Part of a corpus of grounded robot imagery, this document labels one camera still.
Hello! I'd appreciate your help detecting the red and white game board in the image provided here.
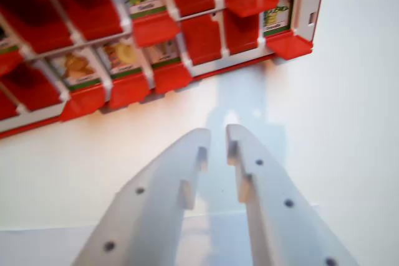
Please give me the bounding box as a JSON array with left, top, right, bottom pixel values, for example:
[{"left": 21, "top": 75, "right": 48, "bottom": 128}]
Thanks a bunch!
[{"left": 0, "top": 0, "right": 329, "bottom": 140}]

